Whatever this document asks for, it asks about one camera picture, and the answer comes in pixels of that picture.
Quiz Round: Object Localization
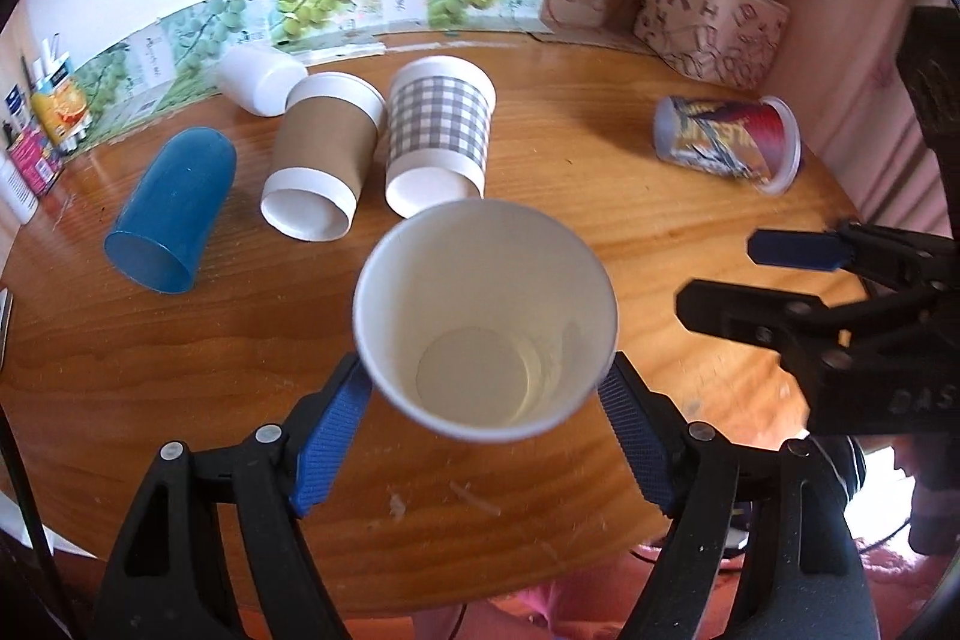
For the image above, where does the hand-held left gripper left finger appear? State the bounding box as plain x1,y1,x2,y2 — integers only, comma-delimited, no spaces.
94,351,376,640

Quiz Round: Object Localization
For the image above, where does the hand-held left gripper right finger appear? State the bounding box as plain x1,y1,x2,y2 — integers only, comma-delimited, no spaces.
596,351,882,640

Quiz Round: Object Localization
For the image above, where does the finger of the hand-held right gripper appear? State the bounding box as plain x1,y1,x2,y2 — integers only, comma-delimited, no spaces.
675,278,854,380
748,218,960,298

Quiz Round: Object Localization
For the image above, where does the plain white paper cup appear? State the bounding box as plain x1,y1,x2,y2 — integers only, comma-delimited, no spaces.
352,199,620,447

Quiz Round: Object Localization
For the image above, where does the colourful printed plastic cup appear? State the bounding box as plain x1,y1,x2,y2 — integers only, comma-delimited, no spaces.
652,95,803,196

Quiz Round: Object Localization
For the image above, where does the blue plastic cup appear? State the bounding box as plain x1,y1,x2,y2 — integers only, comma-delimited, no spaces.
103,128,238,295

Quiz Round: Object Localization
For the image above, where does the brown sleeve paper cup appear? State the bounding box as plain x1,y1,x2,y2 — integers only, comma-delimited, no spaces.
260,72,386,244

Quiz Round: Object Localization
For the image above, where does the grey plaid paper cup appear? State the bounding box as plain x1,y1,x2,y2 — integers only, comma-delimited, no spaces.
385,56,497,220

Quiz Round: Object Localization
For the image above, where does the small white plastic cup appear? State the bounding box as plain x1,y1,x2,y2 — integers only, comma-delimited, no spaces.
216,45,308,118

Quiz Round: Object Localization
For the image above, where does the beige patterned handbag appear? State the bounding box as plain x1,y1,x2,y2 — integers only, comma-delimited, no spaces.
634,0,793,91

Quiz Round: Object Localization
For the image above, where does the white bottle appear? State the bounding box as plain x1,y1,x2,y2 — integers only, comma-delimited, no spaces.
0,154,35,226

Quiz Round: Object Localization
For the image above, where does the pink small box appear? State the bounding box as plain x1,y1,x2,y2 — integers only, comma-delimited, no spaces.
6,128,65,196

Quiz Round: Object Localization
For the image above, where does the orange printed carton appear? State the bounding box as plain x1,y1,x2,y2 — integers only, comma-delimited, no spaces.
28,56,92,150

